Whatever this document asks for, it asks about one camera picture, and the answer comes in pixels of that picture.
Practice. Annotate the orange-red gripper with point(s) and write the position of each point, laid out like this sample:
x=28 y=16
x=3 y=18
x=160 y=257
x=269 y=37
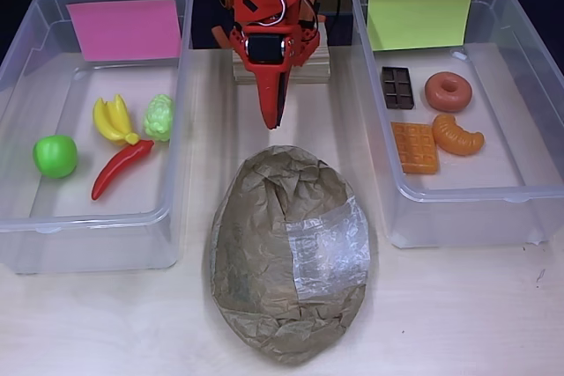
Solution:
x=263 y=51

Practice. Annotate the light green toy grapes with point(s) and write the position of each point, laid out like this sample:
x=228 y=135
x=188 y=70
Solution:
x=158 y=118

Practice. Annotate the dark brown toy chocolate bar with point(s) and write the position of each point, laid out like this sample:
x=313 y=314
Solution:
x=398 y=90

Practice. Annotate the orange toy waffle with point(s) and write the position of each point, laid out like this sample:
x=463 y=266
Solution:
x=416 y=149

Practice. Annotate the yellow toy banana bunch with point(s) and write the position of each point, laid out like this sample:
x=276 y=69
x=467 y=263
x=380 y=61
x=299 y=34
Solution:
x=112 y=123

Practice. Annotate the red toy chili pepper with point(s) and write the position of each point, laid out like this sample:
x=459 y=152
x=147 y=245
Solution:
x=119 y=167

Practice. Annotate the orange toy croissant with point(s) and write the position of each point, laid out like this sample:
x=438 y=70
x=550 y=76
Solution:
x=454 y=140

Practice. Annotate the brown toy donut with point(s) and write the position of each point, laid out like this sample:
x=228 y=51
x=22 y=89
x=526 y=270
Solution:
x=462 y=98

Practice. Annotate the green toy apple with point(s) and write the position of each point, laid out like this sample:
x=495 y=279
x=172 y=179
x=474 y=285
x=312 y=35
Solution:
x=55 y=156

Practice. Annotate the yellow-green paper label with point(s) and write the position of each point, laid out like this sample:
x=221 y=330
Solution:
x=418 y=19

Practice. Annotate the pink paper label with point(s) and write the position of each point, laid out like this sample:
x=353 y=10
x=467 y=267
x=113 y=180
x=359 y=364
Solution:
x=128 y=30

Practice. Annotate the clear plastic bin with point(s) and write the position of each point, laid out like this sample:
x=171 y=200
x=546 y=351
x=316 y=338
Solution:
x=110 y=217
x=484 y=173

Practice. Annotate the wooden base block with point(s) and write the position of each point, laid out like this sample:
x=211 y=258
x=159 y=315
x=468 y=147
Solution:
x=308 y=74

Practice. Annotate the crumpled brown paper bag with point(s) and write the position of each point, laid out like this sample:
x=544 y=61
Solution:
x=255 y=261

